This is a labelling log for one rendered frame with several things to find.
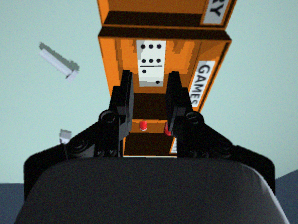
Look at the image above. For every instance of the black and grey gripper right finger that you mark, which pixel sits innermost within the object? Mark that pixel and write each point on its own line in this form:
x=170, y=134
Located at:
x=195, y=139

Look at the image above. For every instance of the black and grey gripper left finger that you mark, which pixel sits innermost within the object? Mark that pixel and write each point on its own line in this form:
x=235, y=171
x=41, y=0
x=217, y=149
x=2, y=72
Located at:
x=102, y=139

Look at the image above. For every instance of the orange bin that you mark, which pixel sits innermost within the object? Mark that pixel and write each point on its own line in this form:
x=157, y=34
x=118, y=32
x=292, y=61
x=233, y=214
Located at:
x=172, y=21

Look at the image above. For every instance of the white domino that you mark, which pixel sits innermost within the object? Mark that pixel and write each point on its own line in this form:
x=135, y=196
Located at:
x=151, y=59

